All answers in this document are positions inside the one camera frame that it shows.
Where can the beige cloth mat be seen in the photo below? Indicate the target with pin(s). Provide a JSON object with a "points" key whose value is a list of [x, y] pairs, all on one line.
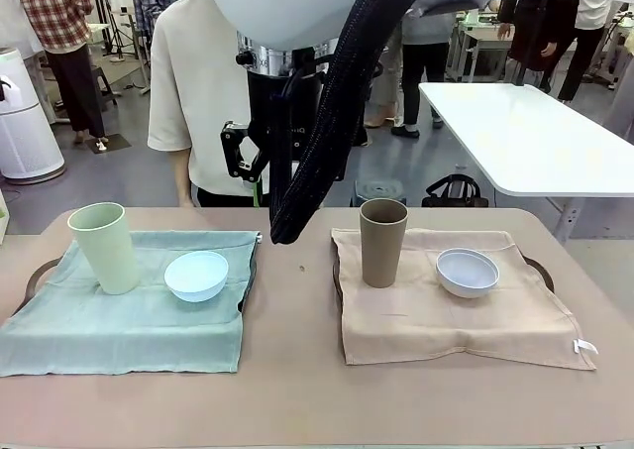
{"points": [[446, 330]]}

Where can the black stool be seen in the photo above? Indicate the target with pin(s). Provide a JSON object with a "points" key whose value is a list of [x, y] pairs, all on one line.
{"points": [[96, 75]]}

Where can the black tripod stand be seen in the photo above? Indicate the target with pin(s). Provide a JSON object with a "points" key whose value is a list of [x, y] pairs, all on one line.
{"points": [[119, 33]]}

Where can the teal cloth mat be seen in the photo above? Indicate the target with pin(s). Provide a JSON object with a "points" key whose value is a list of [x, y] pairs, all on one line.
{"points": [[124, 330]]}

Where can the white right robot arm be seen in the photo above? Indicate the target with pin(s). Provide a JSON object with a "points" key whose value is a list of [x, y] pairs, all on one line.
{"points": [[297, 3]]}

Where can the person's right forearm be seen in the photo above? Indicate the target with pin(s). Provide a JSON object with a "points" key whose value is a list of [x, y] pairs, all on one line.
{"points": [[180, 176]]}

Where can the person in beige trousers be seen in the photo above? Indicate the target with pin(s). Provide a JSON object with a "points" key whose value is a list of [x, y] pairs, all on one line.
{"points": [[389, 87]]}

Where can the light blue bowl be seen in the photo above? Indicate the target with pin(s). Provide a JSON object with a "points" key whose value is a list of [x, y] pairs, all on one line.
{"points": [[195, 290]]}

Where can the black bag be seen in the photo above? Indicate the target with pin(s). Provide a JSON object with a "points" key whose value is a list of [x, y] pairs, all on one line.
{"points": [[455, 196]]}

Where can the grey plastic stool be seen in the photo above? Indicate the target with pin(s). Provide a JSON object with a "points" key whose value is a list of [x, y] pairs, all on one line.
{"points": [[379, 191]]}

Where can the person in grey top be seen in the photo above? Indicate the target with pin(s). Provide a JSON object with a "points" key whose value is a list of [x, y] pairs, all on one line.
{"points": [[421, 72]]}

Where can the person in light top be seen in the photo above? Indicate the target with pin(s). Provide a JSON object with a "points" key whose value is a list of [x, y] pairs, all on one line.
{"points": [[198, 72]]}

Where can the grey workbench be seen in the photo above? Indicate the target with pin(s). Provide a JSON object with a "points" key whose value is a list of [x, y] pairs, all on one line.
{"points": [[475, 37]]}

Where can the person in white shirt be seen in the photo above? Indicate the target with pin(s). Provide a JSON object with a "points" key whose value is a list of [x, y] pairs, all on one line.
{"points": [[589, 47]]}

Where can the white table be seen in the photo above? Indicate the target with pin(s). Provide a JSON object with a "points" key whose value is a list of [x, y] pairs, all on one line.
{"points": [[535, 137]]}

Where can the person in white coat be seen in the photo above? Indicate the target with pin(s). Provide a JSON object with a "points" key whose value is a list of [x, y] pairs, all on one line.
{"points": [[15, 18]]}

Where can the white bowl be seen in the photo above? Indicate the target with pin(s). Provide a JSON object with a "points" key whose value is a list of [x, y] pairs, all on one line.
{"points": [[465, 288]]}

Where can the person in black coat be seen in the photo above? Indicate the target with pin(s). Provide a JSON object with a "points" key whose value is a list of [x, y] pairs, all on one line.
{"points": [[535, 37]]}

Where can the tall light green cup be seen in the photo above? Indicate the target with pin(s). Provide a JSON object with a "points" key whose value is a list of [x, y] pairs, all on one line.
{"points": [[111, 256]]}

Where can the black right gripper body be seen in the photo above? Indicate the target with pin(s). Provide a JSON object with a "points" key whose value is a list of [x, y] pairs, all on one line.
{"points": [[262, 102]]}

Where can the person in red plaid shirt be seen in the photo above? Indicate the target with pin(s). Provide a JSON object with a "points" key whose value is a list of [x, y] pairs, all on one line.
{"points": [[54, 13]]}

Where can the black floor base plate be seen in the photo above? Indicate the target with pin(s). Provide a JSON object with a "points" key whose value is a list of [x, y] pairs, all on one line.
{"points": [[119, 141]]}

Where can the white air purifier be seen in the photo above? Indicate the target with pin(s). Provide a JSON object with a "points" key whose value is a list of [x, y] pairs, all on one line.
{"points": [[25, 142]]}

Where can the tall brown cup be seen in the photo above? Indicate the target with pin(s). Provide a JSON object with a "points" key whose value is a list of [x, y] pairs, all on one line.
{"points": [[379, 256]]}

